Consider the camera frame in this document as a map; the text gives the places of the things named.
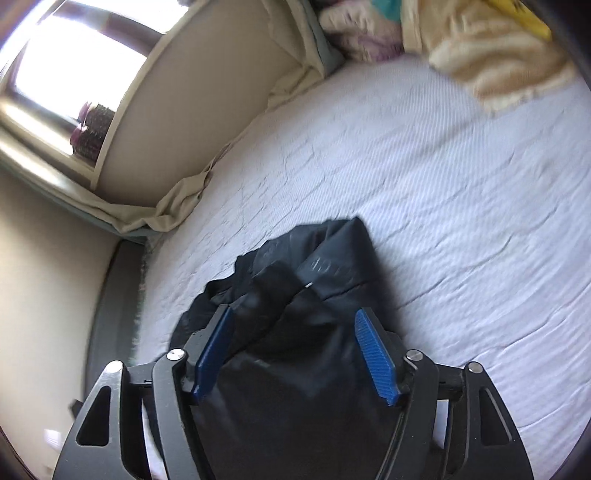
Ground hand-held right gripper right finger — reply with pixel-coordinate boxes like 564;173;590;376
353;308;536;480

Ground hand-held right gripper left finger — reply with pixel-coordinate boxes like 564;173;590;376
52;305;234;480

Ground dark padded jacket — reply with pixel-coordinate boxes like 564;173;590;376
139;218;444;480

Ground grey bed headboard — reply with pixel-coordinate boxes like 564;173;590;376
83;240;149;402

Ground teal curtain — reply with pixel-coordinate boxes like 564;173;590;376
60;185;160;246
300;0;343;78

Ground glass jar pink lid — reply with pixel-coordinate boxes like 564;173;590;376
69;127;101;161
78;102;115;139

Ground cream blanket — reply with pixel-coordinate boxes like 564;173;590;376
402;0;579;117

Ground pink floral blanket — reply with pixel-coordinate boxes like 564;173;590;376
318;0;408;64

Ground window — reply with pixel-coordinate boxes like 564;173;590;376
0;0;185;185

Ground yellow printed pillow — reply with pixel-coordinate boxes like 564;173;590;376
489;0;555;41

